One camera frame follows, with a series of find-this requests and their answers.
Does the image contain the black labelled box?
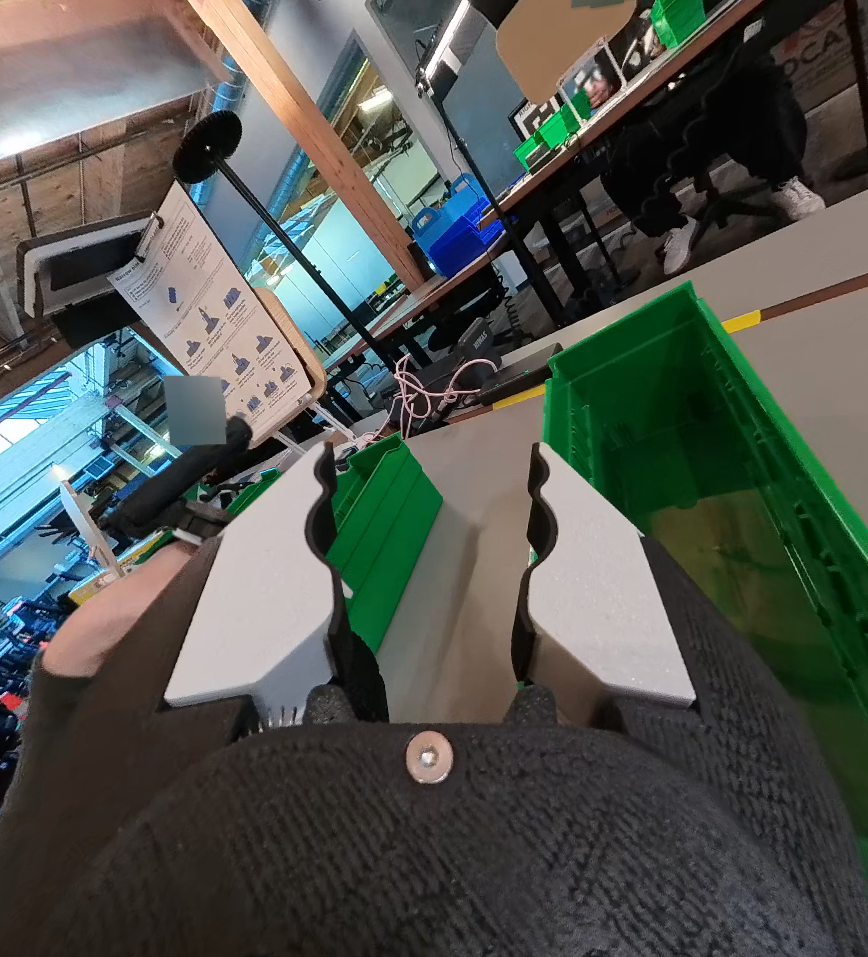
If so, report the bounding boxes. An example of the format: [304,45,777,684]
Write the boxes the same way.
[428,318,508,371]

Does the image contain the person's left hand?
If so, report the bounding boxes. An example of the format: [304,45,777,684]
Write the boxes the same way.
[33,538,201,679]

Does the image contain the wooden backing board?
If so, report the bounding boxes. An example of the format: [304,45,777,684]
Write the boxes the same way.
[250,286,329,450]

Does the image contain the pink cable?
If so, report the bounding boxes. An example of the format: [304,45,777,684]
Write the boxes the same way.
[383,353,502,442]

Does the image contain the long wooden work table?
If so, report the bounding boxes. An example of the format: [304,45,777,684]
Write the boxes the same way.
[320,239,513,378]

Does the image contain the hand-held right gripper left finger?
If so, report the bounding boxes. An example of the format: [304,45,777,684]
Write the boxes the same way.
[163,441,352,710]

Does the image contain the blue plastic tote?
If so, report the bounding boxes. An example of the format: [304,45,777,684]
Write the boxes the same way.
[411,205,506,278]
[445,173,495,214]

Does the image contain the bright window wall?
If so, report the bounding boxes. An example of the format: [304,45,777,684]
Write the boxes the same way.
[0,329,184,599]

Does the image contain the studio light on stand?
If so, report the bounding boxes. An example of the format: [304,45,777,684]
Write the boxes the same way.
[413,0,513,221]

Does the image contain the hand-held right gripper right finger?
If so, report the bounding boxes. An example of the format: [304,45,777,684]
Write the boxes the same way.
[511,441,698,722]

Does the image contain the person's left forearm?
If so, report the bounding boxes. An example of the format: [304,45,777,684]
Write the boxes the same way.
[0,656,166,957]

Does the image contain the wooden support post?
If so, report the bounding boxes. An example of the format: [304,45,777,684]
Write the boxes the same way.
[187,0,429,294]

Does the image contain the black charger box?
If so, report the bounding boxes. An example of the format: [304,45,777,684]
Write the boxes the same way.
[477,342,565,406]

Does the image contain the white framed monitor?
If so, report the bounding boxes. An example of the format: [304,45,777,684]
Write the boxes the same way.
[13,211,158,321]

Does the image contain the fiducial marker sign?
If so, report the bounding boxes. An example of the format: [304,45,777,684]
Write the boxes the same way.
[509,101,563,139]

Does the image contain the black tripod stand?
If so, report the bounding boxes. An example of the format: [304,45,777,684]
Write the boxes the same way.
[171,110,399,371]

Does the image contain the cardboard box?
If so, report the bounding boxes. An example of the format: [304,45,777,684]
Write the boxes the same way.
[774,11,857,102]

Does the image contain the printed instruction sheet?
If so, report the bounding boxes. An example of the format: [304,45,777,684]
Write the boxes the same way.
[108,181,314,444]

